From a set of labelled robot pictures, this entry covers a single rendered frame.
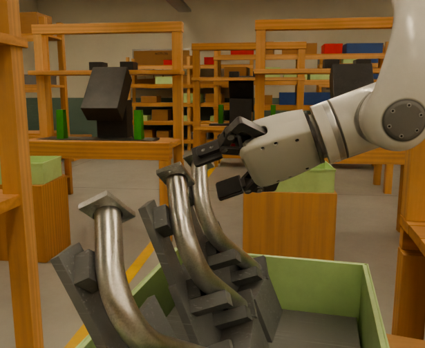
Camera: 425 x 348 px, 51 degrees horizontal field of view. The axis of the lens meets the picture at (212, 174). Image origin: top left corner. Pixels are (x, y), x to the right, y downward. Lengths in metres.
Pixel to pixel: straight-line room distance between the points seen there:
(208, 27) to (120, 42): 2.25
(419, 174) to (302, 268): 0.75
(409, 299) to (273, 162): 1.20
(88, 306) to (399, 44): 0.43
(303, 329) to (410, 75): 0.57
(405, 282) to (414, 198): 0.30
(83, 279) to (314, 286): 0.60
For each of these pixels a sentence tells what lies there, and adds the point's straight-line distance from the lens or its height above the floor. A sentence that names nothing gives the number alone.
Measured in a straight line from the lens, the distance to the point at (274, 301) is 0.95.
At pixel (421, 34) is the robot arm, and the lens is 0.54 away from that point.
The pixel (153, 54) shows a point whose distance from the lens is 11.52.
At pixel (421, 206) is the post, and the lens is 1.64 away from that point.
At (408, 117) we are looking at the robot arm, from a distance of 0.53.
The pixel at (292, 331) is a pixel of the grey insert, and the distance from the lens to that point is 0.92.
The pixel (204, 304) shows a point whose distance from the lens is 0.65.
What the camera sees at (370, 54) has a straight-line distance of 8.19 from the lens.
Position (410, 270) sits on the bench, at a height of 0.71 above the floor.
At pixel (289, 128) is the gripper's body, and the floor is 1.26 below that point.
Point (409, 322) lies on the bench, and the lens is 1.77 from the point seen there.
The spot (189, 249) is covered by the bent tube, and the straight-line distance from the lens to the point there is 0.60.
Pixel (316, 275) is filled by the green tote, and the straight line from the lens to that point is 0.97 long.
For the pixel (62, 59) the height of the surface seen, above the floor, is 1.76.
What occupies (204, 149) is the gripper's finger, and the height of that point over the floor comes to 1.23.
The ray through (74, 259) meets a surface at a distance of 0.50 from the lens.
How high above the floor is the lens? 1.30
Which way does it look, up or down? 10 degrees down
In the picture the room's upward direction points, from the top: straight up
